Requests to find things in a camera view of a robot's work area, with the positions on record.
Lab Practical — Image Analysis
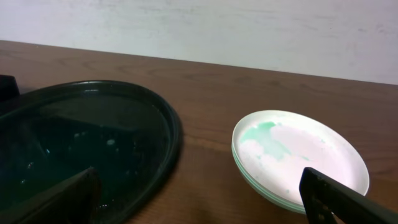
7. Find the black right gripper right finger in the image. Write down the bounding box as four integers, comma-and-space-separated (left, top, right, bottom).
299, 167, 397, 224

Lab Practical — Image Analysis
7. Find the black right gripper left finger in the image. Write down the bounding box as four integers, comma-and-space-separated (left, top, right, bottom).
1, 167, 101, 224

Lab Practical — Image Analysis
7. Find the white plate with green stain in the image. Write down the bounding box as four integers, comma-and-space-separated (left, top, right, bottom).
231, 110, 370, 213

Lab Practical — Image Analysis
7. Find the round black tray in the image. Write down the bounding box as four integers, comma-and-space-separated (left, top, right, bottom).
1, 80, 183, 223

